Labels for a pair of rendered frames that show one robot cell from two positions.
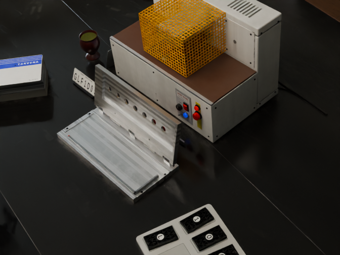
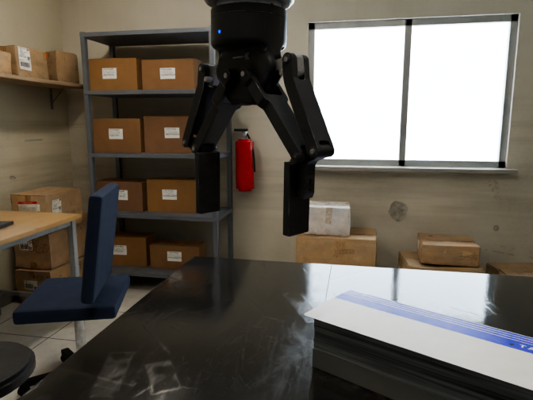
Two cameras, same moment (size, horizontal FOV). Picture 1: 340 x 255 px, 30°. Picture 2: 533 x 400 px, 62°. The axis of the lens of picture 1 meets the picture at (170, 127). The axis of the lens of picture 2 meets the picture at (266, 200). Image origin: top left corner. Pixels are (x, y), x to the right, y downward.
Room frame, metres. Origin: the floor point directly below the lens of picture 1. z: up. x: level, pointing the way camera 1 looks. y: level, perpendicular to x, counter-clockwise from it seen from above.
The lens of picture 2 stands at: (1.27, 0.45, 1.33)
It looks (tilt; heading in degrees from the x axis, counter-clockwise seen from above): 10 degrees down; 40
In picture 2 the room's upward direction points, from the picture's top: straight up
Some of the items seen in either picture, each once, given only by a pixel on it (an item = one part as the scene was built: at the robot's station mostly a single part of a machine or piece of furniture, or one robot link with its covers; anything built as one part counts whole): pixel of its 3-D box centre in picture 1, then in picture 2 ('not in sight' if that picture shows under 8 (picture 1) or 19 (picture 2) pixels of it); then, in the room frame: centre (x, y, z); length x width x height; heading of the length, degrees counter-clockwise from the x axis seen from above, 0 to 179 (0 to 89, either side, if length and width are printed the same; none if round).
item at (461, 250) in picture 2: not in sight; (446, 248); (4.55, 1.50, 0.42); 0.41 x 0.36 x 0.15; 119
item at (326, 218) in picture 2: not in sight; (326, 217); (4.11, 2.27, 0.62); 0.36 x 0.29 x 0.22; 119
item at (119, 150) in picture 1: (115, 149); not in sight; (1.54, 0.20, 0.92); 0.44 x 0.21 x 0.04; 37
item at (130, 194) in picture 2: not in sight; (125, 194); (3.29, 3.70, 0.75); 0.42 x 0.21 x 0.24; 117
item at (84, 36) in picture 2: not in sight; (162, 165); (3.45, 3.40, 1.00); 1.04 x 0.44 x 2.00; 119
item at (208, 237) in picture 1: (209, 238); not in sight; (1.12, -0.08, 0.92); 0.10 x 0.05 x 0.01; 112
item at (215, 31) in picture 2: not in sight; (248, 57); (1.61, 0.77, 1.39); 0.08 x 0.07 x 0.09; 86
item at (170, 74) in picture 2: not in sight; (172, 76); (3.50, 3.31, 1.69); 0.42 x 0.18 x 0.23; 119
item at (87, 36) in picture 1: (90, 45); not in sight; (2.10, 0.28, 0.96); 0.09 x 0.09 x 0.11
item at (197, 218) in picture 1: (196, 220); not in sight; (1.19, -0.05, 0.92); 0.10 x 0.05 x 0.01; 116
